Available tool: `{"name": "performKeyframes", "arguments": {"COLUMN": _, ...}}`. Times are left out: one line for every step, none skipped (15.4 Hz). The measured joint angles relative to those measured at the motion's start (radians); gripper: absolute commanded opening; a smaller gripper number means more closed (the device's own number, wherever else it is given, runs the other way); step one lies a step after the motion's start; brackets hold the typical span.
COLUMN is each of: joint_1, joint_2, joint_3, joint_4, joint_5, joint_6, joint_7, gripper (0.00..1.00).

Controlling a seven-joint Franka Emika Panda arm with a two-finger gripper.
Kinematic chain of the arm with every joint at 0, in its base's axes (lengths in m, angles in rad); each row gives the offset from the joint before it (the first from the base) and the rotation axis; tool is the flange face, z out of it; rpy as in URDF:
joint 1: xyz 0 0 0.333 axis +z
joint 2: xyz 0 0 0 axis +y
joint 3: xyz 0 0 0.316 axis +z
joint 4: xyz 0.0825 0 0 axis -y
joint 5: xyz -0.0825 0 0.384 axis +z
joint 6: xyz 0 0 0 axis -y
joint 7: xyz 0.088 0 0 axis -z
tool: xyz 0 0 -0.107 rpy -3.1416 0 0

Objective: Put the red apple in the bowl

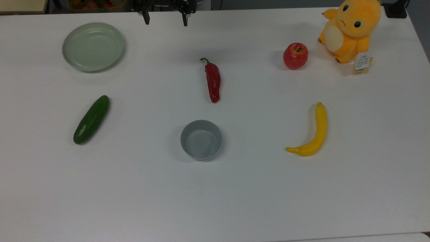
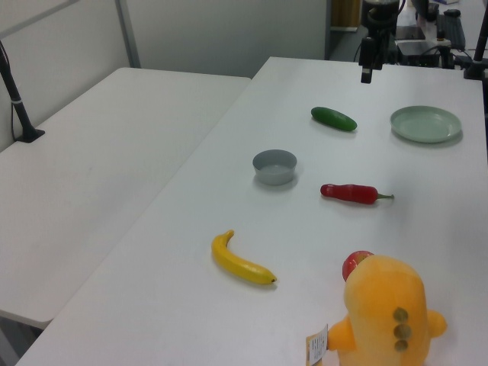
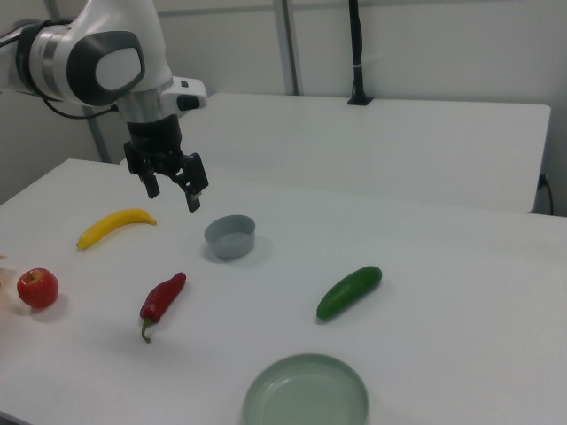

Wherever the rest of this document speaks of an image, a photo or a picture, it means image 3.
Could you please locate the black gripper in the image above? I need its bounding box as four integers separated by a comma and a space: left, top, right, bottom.
122, 113, 209, 213

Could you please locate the red apple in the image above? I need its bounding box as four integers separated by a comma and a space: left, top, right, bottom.
16, 267, 59, 310

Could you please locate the small grey bowl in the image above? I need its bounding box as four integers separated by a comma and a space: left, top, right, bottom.
204, 214, 257, 260

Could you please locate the yellow banana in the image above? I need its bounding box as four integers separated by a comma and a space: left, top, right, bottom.
76, 207, 159, 251

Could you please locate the red chili pepper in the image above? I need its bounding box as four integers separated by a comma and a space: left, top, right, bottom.
139, 271, 188, 344

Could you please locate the green cucumber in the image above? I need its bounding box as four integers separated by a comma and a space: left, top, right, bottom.
315, 265, 384, 321

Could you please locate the black clamped pole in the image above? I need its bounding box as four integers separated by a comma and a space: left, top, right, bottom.
346, 0, 376, 106

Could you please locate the pale green plate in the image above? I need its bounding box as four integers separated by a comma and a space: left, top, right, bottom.
241, 352, 370, 425

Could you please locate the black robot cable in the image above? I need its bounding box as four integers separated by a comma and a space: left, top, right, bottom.
42, 97, 120, 120

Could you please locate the vertical aluminium wall post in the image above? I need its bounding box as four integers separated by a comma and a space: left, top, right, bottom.
271, 0, 305, 97

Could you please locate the black power cable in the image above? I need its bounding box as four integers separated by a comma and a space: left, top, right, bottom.
537, 172, 555, 217

